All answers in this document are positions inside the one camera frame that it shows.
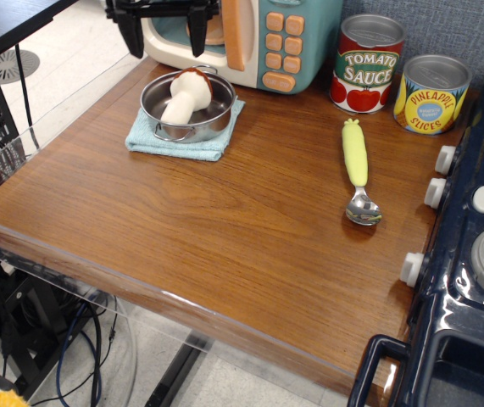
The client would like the plush brown white mushroom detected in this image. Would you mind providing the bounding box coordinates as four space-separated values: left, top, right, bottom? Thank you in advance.
160 68 213 125

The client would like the black cable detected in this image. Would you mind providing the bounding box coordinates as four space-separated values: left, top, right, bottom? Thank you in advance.
29 296 120 407

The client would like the clear acrylic table guard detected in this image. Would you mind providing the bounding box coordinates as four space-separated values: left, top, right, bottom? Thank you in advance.
0 56 141 186

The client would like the spoon with yellow-green handle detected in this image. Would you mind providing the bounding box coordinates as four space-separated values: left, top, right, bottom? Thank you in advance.
342 119 382 226

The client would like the silver metal pan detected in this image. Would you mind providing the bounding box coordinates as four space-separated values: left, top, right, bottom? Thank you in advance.
140 65 237 143

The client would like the blue cable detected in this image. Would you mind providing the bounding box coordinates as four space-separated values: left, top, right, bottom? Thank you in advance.
56 303 103 407

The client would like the light blue folded cloth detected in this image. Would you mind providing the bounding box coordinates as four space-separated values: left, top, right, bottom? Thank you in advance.
125 98 245 162

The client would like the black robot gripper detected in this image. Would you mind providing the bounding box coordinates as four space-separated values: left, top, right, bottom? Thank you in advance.
105 1 220 59

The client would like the tomato sauce can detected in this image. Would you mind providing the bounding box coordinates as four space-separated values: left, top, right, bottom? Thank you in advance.
330 14 406 114

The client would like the black table leg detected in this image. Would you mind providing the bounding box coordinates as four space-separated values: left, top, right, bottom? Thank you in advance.
144 344 201 407

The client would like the dark blue toy stove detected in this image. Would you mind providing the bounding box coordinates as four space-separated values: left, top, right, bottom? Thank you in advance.
348 86 484 406

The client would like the white stove knob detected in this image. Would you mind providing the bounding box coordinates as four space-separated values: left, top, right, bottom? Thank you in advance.
400 253 425 287
424 178 446 209
434 145 456 176

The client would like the teal cream toy microwave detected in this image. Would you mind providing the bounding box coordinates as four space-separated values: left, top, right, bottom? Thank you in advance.
142 0 342 94

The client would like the pineapple slices can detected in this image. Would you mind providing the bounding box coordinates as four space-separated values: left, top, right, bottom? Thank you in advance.
393 54 472 136

